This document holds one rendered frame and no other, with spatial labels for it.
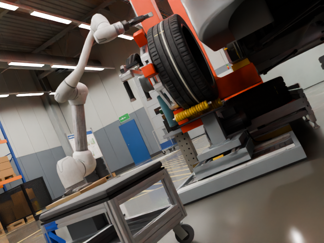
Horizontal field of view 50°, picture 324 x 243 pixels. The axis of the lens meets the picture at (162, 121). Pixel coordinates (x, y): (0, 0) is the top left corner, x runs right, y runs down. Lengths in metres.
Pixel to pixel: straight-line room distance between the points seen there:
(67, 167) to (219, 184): 1.19
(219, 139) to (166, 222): 1.21
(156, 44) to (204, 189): 0.95
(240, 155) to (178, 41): 0.79
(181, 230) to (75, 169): 1.46
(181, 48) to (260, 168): 0.86
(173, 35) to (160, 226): 1.31
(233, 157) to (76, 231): 1.28
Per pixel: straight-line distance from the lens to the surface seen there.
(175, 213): 1.36
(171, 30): 2.25
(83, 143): 2.83
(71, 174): 2.68
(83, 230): 2.68
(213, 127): 2.40
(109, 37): 2.48
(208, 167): 2.18
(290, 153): 1.98
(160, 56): 2.21
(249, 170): 2.00
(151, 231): 1.23
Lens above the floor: 0.40
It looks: 3 degrees up
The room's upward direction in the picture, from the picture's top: 24 degrees counter-clockwise
